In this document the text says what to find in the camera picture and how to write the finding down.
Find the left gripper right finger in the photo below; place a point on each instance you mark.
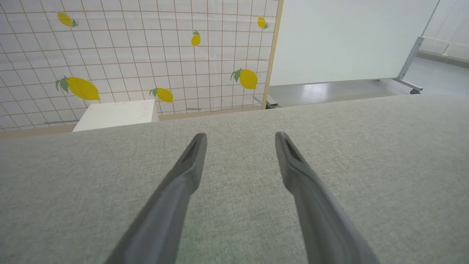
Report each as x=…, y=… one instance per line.
x=322, y=220

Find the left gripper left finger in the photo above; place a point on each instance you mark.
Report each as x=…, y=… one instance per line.
x=165, y=212

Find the white rectangular box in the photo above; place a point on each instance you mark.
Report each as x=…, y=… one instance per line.
x=113, y=114

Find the grey metal stand leg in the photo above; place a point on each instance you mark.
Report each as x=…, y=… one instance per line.
x=407, y=62
x=272, y=102

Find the lemon print partition panel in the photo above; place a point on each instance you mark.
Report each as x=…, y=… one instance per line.
x=139, y=55

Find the white partition board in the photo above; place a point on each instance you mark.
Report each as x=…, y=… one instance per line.
x=348, y=40

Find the white framed background partition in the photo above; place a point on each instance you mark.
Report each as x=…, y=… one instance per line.
x=454, y=25

